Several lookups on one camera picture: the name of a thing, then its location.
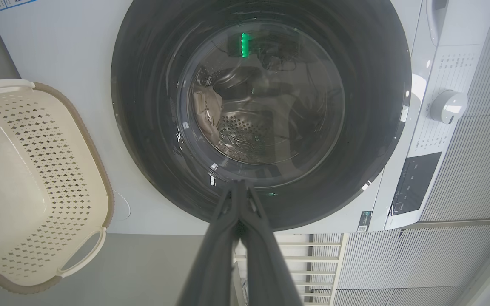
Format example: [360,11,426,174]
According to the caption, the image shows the white detergent drawer handle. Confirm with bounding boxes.
[426,0,449,46]

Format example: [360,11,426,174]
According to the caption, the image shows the round white filter cover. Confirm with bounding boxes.
[113,190,131,221]

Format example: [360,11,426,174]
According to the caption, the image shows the blue energy label sticker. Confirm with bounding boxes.
[0,0,37,13]

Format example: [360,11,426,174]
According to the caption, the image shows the cream garment with black letters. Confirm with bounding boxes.
[192,83,225,141]

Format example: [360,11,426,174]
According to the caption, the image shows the white metal railing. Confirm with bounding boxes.
[232,232,348,306]

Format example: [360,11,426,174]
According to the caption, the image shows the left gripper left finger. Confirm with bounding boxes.
[177,180,242,306]

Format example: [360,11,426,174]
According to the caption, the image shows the round black glass washer door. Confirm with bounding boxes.
[111,0,412,231]

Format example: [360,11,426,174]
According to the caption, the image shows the dark grey control panel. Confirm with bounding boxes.
[392,152,442,216]

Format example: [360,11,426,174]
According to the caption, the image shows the white front-load washing machine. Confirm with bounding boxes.
[0,0,490,235]

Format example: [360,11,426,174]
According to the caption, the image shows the white control dial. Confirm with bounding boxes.
[430,90,469,125]

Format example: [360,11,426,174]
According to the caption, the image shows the cream perforated laundry basket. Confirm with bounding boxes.
[0,79,115,295]

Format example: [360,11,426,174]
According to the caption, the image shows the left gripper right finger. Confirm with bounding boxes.
[239,180,303,306]

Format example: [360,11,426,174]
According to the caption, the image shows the small dark QR sticker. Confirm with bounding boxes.
[357,211,373,232]

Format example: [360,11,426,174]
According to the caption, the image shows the stainless steel washing machine drum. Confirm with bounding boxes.
[188,64,313,164]

